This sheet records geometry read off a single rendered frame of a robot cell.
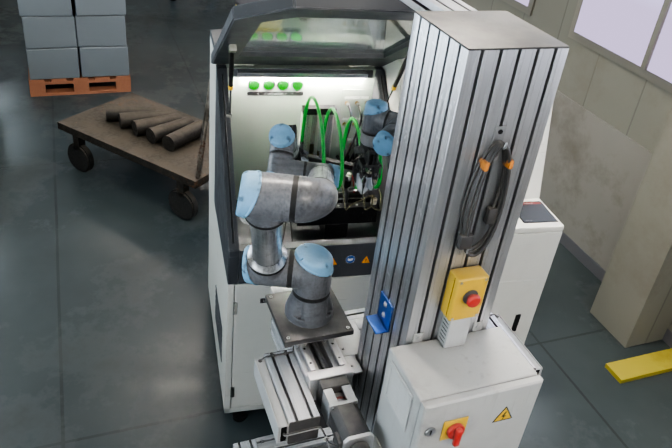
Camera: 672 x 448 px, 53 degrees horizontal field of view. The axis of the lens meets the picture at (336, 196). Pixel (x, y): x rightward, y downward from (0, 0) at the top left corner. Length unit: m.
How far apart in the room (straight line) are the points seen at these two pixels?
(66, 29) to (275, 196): 4.48
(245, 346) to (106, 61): 3.70
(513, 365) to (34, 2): 4.83
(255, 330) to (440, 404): 1.26
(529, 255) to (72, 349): 2.19
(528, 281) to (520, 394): 1.31
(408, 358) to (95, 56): 4.70
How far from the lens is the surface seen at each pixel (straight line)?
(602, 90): 4.37
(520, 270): 3.01
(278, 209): 1.59
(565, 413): 3.56
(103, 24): 5.93
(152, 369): 3.40
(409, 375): 1.72
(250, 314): 2.71
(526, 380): 1.80
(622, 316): 4.03
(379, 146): 2.08
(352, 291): 2.74
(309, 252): 1.98
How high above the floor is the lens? 2.44
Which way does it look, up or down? 31 degrees down
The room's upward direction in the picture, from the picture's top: 7 degrees clockwise
